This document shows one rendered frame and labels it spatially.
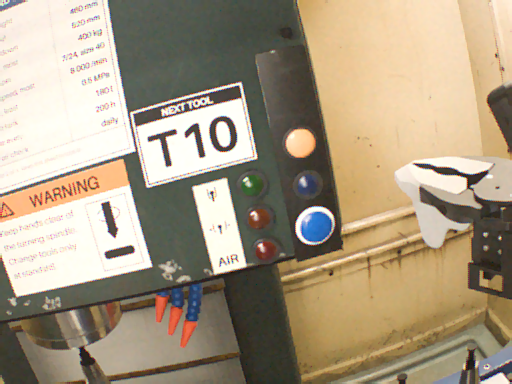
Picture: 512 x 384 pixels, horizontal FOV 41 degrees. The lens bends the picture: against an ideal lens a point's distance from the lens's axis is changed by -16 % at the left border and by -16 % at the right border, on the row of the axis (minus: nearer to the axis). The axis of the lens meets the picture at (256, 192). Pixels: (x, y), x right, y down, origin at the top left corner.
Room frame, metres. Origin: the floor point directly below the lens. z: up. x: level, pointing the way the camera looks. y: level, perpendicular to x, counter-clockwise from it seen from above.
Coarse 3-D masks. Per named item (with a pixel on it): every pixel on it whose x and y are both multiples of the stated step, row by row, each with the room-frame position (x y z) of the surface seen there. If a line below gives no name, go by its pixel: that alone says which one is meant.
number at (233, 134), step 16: (224, 112) 0.65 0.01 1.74; (192, 128) 0.65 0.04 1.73; (208, 128) 0.65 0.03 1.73; (224, 128) 0.65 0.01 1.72; (240, 128) 0.65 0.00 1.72; (192, 144) 0.65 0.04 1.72; (208, 144) 0.65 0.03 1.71; (224, 144) 0.65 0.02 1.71; (240, 144) 0.65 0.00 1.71; (192, 160) 0.65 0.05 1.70; (208, 160) 0.65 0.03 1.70
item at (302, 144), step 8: (288, 136) 0.65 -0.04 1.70; (296, 136) 0.65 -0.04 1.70; (304, 136) 0.65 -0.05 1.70; (312, 136) 0.65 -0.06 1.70; (288, 144) 0.65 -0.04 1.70; (296, 144) 0.65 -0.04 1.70; (304, 144) 0.65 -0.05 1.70; (312, 144) 0.65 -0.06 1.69; (296, 152) 0.65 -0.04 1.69; (304, 152) 0.65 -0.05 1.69
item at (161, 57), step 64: (128, 0) 0.65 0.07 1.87; (192, 0) 0.65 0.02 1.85; (256, 0) 0.66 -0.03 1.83; (128, 64) 0.64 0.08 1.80; (192, 64) 0.65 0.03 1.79; (256, 64) 0.66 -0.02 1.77; (256, 128) 0.66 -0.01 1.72; (192, 192) 0.65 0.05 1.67; (0, 256) 0.62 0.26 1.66; (192, 256) 0.65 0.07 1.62; (0, 320) 0.62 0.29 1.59
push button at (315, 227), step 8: (304, 216) 0.65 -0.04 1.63; (312, 216) 0.65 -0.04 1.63; (320, 216) 0.65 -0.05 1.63; (328, 216) 0.65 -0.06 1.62; (304, 224) 0.65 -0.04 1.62; (312, 224) 0.65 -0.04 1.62; (320, 224) 0.65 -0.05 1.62; (328, 224) 0.65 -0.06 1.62; (304, 232) 0.65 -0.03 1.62; (312, 232) 0.65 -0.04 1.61; (320, 232) 0.65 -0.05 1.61; (328, 232) 0.65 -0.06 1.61; (312, 240) 0.65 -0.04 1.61; (320, 240) 0.65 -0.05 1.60
